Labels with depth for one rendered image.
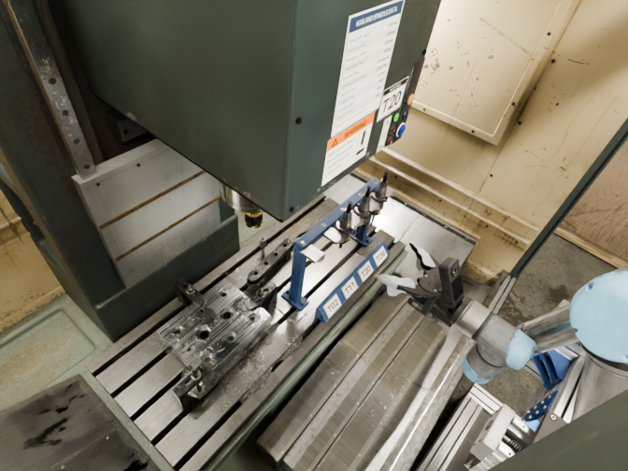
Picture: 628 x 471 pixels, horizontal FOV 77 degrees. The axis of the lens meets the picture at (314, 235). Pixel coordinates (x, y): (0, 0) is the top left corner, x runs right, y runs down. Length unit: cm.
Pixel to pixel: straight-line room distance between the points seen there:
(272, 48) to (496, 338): 70
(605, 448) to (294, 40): 50
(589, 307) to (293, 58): 55
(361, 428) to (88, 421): 94
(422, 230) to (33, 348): 177
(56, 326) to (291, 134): 159
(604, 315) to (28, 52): 117
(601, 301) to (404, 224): 140
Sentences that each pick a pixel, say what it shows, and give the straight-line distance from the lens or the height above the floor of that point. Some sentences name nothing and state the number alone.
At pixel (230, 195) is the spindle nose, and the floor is 155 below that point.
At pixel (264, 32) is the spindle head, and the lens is 58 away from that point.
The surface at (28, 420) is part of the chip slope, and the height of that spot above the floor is 71.
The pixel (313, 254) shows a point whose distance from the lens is 124.
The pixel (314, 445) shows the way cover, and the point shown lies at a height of 72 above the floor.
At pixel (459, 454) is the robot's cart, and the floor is 21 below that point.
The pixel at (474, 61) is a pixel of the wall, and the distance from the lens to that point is 167.
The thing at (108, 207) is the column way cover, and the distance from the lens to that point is 133.
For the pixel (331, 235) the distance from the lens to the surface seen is 130.
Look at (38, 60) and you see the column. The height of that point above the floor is 174.
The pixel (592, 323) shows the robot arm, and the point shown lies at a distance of 72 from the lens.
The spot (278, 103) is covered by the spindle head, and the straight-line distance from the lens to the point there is 60.
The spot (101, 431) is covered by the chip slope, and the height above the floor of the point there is 65.
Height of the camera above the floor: 216
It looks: 47 degrees down
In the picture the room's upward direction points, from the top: 8 degrees clockwise
